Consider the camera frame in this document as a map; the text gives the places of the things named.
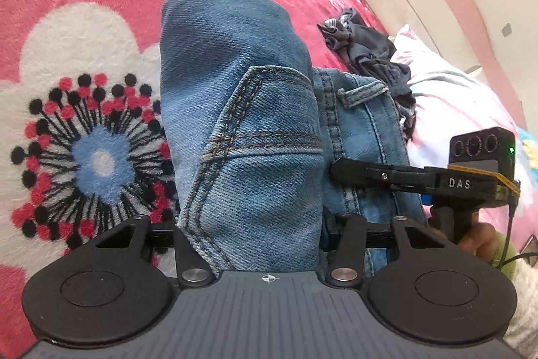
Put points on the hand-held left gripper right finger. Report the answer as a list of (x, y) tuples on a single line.
[(351, 241)]

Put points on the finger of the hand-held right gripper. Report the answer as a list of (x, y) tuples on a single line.
[(378, 174)]

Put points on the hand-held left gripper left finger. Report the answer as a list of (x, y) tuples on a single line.
[(185, 241)]

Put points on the light blue denim jeans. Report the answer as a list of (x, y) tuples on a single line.
[(252, 157)]

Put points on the person's right hand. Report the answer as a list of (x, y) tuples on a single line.
[(483, 243)]

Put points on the pink and white quilt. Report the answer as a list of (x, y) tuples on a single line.
[(454, 98)]

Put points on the dark grey patterned garment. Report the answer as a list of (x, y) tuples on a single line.
[(370, 47)]

